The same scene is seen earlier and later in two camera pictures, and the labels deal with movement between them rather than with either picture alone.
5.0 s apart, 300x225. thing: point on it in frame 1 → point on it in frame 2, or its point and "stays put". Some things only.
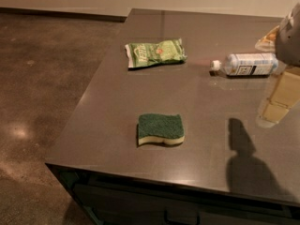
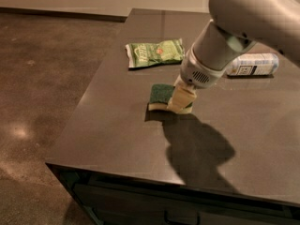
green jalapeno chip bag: x=166 y=52 stays put
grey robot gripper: x=289 y=47 → x=195 y=71
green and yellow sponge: x=167 y=128 → x=160 y=95
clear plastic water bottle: x=246 y=66 stays put
